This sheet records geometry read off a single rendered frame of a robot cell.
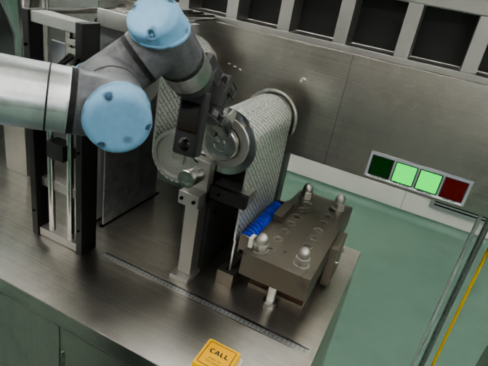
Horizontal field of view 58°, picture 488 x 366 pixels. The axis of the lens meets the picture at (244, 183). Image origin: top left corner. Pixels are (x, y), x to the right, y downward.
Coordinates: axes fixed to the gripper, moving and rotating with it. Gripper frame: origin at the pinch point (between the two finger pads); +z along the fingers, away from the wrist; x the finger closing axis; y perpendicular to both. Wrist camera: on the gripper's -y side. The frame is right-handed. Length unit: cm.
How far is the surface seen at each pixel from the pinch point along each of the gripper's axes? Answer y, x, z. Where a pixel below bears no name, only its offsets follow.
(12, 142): -14, 73, 25
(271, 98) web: 18.7, -0.7, 15.9
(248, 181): -4.0, -5.8, 11.1
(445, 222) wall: 82, -74, 284
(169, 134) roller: -1.1, 14.4, 6.3
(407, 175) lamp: 17, -36, 33
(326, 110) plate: 25.1, -11.8, 27.2
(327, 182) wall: 82, 23, 284
